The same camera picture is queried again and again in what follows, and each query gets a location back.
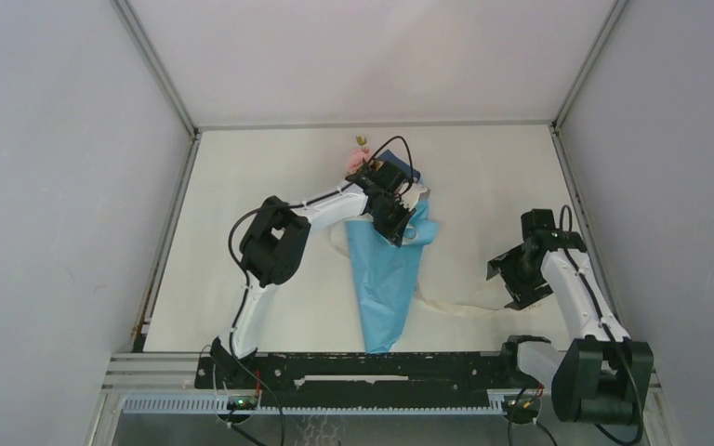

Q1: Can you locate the pink rose stem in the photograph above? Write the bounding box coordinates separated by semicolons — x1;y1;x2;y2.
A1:
346;136;374;176

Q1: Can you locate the cream ribbon strap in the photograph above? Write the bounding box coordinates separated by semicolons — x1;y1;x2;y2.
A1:
329;221;549;318

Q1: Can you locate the blue wrapping paper sheet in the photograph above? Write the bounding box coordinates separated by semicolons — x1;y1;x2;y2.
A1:
344;153;442;355

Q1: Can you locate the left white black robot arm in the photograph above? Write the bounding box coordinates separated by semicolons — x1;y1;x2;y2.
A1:
217;160;426;387

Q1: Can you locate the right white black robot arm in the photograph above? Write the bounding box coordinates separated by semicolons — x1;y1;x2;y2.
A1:
487;230;654;426

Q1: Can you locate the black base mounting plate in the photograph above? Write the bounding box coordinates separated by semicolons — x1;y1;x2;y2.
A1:
193;351;539;410

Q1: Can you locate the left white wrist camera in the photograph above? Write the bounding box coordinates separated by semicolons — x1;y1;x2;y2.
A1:
401;183;430;212

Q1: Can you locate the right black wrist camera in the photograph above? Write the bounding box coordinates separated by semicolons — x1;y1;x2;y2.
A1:
521;208;558;240

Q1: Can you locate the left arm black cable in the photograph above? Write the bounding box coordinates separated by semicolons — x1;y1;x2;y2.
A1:
227;135;417;359

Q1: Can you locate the aluminium front frame rail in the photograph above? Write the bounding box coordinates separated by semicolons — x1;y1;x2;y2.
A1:
100;351;663;395

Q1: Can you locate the white slotted cable duct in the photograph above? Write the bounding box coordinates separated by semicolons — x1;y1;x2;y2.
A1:
123;395;506;415

